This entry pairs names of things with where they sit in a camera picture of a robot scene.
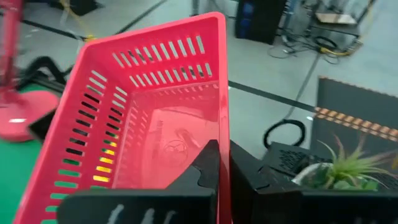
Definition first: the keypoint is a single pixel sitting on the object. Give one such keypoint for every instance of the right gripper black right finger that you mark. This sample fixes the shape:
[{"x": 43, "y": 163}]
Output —
[{"x": 311, "y": 208}]

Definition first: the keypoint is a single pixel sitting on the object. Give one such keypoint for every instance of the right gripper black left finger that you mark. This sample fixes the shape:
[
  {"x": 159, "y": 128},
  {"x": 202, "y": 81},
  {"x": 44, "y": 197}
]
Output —
[{"x": 140, "y": 208}]

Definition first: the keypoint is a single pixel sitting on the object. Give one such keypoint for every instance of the red slotted plastic basket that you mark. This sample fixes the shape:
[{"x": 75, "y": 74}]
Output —
[{"x": 155, "y": 124}]

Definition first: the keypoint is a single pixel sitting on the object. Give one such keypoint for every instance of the white patterned plant pot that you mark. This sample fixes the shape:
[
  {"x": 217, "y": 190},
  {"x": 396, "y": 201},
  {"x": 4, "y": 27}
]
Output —
[{"x": 306, "y": 174}]

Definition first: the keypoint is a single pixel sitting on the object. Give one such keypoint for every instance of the green succulent plant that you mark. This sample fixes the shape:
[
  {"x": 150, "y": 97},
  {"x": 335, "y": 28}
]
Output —
[{"x": 357, "y": 185}]

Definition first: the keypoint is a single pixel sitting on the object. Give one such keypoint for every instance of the black perforated metal box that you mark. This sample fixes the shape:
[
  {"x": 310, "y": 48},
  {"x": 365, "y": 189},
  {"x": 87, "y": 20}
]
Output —
[{"x": 289, "y": 158}]

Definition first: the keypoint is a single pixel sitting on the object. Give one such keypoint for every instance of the spiky air plant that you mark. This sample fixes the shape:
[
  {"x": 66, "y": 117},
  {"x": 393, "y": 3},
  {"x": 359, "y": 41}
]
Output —
[{"x": 348, "y": 168}]

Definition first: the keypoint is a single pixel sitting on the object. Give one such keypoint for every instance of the black hazard-striped floor mat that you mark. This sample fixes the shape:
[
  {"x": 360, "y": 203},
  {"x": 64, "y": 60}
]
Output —
[{"x": 357, "y": 105}]

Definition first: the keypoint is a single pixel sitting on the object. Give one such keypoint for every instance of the green table mat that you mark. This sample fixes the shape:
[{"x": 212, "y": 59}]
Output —
[{"x": 15, "y": 174}]

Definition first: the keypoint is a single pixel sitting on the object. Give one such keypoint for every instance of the red desk lamp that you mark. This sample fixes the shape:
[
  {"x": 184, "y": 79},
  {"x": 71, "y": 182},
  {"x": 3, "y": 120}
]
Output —
[{"x": 25, "y": 115}]

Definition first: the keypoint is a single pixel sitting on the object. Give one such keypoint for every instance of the metal equipment cart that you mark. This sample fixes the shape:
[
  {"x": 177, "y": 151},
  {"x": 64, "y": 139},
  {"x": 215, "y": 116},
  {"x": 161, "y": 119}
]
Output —
[{"x": 337, "y": 18}]

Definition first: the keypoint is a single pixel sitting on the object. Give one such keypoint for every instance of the black computer tower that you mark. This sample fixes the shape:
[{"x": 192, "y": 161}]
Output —
[{"x": 258, "y": 21}]

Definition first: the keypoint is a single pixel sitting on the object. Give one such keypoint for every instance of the black floor box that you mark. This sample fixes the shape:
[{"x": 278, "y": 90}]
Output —
[{"x": 79, "y": 4}]

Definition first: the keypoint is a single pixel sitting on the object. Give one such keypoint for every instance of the black aluminium table frame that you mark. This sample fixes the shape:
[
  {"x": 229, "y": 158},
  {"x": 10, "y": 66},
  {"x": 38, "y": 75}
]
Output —
[{"x": 43, "y": 62}]

